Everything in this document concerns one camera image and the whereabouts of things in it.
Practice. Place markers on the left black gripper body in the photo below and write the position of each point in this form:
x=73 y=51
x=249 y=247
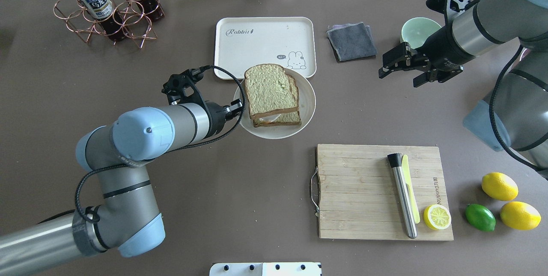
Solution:
x=218 y=118

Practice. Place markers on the white round plate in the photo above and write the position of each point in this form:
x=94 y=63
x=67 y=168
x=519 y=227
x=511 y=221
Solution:
x=307 y=106

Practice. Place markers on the cream rabbit tray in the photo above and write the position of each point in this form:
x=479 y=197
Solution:
x=243 y=42

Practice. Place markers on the half lemon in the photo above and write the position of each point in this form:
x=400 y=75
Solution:
x=437 y=217

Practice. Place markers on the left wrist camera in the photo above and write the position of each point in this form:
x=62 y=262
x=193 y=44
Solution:
x=181 y=88

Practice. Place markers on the tea bottle one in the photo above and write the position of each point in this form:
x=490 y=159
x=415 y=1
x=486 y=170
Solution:
x=108 y=18

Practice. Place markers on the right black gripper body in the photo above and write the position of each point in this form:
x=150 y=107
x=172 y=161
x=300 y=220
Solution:
x=443 y=49

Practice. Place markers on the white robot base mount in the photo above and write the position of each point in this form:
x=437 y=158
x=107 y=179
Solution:
x=267 y=269

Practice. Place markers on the bread slice under egg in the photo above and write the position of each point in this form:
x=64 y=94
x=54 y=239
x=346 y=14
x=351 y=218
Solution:
x=285 y=119

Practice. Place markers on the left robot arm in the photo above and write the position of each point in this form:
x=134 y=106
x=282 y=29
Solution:
x=115 y=206

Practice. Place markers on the copper wire bottle rack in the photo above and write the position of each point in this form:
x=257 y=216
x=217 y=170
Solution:
x=77 y=19

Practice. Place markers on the whole lemon lower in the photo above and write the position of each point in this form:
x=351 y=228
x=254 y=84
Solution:
x=520 y=216

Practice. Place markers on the bamboo cutting board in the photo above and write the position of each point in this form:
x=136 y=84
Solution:
x=358 y=197

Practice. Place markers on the green lime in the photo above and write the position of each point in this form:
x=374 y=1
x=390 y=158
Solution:
x=480 y=217

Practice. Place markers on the whole lemon upper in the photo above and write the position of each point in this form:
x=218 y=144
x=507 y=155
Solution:
x=499 y=186

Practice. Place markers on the whole lemon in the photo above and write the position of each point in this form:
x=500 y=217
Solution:
x=499 y=186
x=520 y=216

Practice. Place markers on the steel muddler black tip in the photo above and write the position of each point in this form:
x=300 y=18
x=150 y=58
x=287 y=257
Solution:
x=395 y=162

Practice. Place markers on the bread slice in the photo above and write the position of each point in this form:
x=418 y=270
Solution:
x=270 y=91
x=285 y=119

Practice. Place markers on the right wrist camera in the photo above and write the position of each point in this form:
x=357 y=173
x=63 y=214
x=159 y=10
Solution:
x=450 y=8

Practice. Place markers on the grey folded cloth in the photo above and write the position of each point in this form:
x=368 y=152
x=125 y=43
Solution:
x=352 y=41

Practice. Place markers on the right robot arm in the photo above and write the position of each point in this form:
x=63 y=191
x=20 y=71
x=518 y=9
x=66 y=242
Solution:
x=512 y=117

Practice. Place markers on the green bowl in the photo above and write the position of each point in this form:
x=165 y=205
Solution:
x=416 y=31

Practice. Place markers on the yellow plastic knife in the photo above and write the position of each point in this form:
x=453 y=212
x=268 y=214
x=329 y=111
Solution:
x=408 y=181

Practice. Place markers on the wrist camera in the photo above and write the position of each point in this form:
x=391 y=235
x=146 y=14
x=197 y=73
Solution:
x=450 y=8
x=181 y=88

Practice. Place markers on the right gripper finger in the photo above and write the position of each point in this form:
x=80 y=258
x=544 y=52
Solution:
x=385 y=71
x=424 y=78

